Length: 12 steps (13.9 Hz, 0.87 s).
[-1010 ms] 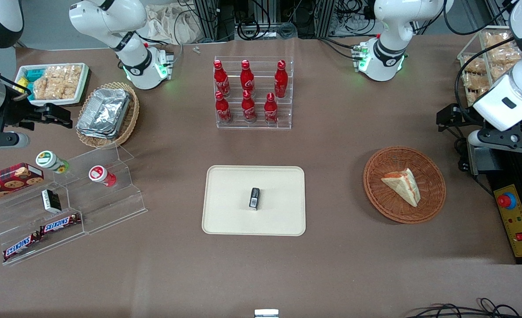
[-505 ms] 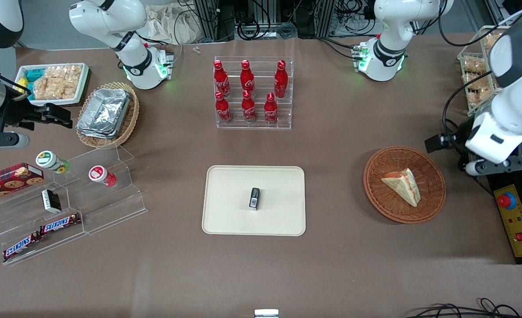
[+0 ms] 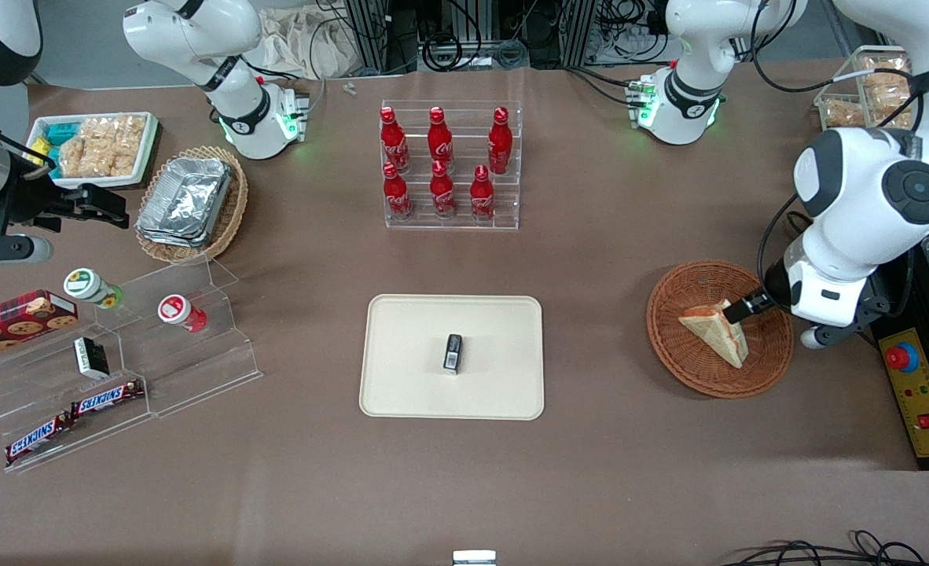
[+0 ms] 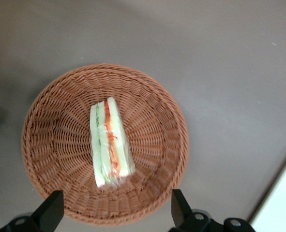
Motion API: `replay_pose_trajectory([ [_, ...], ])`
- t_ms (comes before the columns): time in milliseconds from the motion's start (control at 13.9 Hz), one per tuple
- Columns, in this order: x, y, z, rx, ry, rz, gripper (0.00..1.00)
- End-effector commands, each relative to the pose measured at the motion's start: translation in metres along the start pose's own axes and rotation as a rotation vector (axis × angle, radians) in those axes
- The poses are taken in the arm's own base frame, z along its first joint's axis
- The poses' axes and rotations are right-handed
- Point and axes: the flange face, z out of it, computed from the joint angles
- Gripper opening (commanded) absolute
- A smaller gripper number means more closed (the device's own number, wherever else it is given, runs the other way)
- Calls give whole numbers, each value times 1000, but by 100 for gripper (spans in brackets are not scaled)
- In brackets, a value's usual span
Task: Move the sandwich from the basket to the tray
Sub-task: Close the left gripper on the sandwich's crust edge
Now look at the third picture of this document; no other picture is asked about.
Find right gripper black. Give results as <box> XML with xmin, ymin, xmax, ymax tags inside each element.
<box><xmin>0</xmin><ymin>169</ymin><xmax>130</xmax><ymax>233</ymax></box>

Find triangular sandwich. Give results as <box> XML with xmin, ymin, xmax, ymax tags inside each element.
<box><xmin>677</xmin><ymin>299</ymin><xmax>749</xmax><ymax>369</ymax></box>

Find aluminium foil tray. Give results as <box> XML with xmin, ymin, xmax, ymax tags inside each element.
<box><xmin>138</xmin><ymin>156</ymin><xmax>234</xmax><ymax>238</ymax></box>
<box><xmin>135</xmin><ymin>224</ymin><xmax>215</xmax><ymax>250</ymax></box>

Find white rectangular plastic tray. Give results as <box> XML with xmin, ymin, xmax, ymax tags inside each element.
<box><xmin>28</xmin><ymin>112</ymin><xmax>160</xmax><ymax>190</ymax></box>

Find brown round wicker basket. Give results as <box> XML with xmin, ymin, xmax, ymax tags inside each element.
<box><xmin>646</xmin><ymin>260</ymin><xmax>795</xmax><ymax>399</ymax></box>

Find light oval wicker basket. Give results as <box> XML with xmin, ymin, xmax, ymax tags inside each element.
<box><xmin>134</xmin><ymin>145</ymin><xmax>250</xmax><ymax>265</ymax></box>

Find beige rectangular serving tray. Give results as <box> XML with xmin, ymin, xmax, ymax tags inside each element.
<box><xmin>358</xmin><ymin>294</ymin><xmax>545</xmax><ymax>421</ymax></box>

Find clear bag of rice crackers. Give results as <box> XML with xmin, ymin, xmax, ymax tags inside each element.
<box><xmin>58</xmin><ymin>138</ymin><xmax>137</xmax><ymax>179</ymax></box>
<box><xmin>78</xmin><ymin>116</ymin><xmax>148</xmax><ymax>156</ymax></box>

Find green lid cup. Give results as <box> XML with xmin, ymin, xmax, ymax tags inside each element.
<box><xmin>63</xmin><ymin>267</ymin><xmax>124</xmax><ymax>310</ymax></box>

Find red lid cup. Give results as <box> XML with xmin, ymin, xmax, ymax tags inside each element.
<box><xmin>157</xmin><ymin>293</ymin><xmax>208</xmax><ymax>333</ymax></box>

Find red cookie box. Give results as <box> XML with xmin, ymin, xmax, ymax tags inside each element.
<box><xmin>0</xmin><ymin>289</ymin><xmax>79</xmax><ymax>365</ymax></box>

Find small black white box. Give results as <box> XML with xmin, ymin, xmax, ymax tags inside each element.
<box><xmin>73</xmin><ymin>336</ymin><xmax>111</xmax><ymax>380</ymax></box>

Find black countertop appliance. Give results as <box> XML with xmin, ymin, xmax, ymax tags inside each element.
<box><xmin>872</xmin><ymin>216</ymin><xmax>929</xmax><ymax>473</ymax></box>

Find clear acrylic stepped shelf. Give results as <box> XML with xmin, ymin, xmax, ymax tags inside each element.
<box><xmin>0</xmin><ymin>255</ymin><xmax>264</xmax><ymax>475</ymax></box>

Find Snickers chocolate bar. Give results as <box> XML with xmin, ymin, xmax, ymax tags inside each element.
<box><xmin>4</xmin><ymin>412</ymin><xmax>73</xmax><ymax>465</ymax></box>
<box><xmin>69</xmin><ymin>379</ymin><xmax>145</xmax><ymax>418</ymax></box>

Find clear bag of fried snacks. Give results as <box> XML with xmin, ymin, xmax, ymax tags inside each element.
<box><xmin>865</xmin><ymin>83</ymin><xmax>915</xmax><ymax>127</ymax></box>
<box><xmin>860</xmin><ymin>53</ymin><xmax>911</xmax><ymax>87</ymax></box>
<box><xmin>821</xmin><ymin>100</ymin><xmax>866</xmax><ymax>130</ymax></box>

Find beige cloth bag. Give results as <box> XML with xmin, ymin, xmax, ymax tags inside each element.
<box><xmin>262</xmin><ymin>6</ymin><xmax>356</xmax><ymax>80</ymax></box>

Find clear acrylic bottle rack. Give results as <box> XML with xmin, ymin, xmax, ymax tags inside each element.
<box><xmin>380</xmin><ymin>99</ymin><xmax>523</xmax><ymax>231</ymax></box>

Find red cola bottle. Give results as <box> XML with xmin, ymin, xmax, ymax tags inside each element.
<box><xmin>429</xmin><ymin>160</ymin><xmax>458</xmax><ymax>219</ymax></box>
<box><xmin>487</xmin><ymin>107</ymin><xmax>514</xmax><ymax>175</ymax></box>
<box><xmin>380</xmin><ymin>106</ymin><xmax>411</xmax><ymax>175</ymax></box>
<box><xmin>469</xmin><ymin>165</ymin><xmax>498</xmax><ymax>222</ymax></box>
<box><xmin>427</xmin><ymin>106</ymin><xmax>456</xmax><ymax>171</ymax></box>
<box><xmin>382</xmin><ymin>162</ymin><xmax>415</xmax><ymax>222</ymax></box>

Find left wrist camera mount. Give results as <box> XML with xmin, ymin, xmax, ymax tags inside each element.
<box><xmin>799</xmin><ymin>299</ymin><xmax>894</xmax><ymax>351</ymax></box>

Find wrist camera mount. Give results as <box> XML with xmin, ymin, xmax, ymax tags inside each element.
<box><xmin>799</xmin><ymin>299</ymin><xmax>894</xmax><ymax>351</ymax></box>
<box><xmin>0</xmin><ymin>233</ymin><xmax>53</xmax><ymax>266</ymax></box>

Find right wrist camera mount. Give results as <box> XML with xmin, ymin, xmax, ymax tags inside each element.
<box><xmin>0</xmin><ymin>233</ymin><xmax>53</xmax><ymax>266</ymax></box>

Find black cables at right base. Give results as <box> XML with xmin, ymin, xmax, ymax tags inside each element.
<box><xmin>248</xmin><ymin>55</ymin><xmax>330</xmax><ymax>112</ymax></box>

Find black cables at base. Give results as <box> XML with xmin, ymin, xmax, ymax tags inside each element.
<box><xmin>248</xmin><ymin>55</ymin><xmax>330</xmax><ymax>112</ymax></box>
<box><xmin>565</xmin><ymin>64</ymin><xmax>648</xmax><ymax>108</ymax></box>

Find black floor cable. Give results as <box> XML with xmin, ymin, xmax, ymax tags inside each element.
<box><xmin>719</xmin><ymin>530</ymin><xmax>929</xmax><ymax>566</ymax></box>

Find black cables at left base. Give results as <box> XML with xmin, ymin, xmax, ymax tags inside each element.
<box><xmin>565</xmin><ymin>64</ymin><xmax>648</xmax><ymax>108</ymax></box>

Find aluminium profile frame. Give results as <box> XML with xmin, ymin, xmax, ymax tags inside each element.
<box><xmin>344</xmin><ymin>0</ymin><xmax>420</xmax><ymax>76</ymax></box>
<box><xmin>557</xmin><ymin>0</ymin><xmax>596</xmax><ymax>68</ymax></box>

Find coiled black cable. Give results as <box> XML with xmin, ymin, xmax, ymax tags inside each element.
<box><xmin>420</xmin><ymin>31</ymin><xmax>466</xmax><ymax>72</ymax></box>

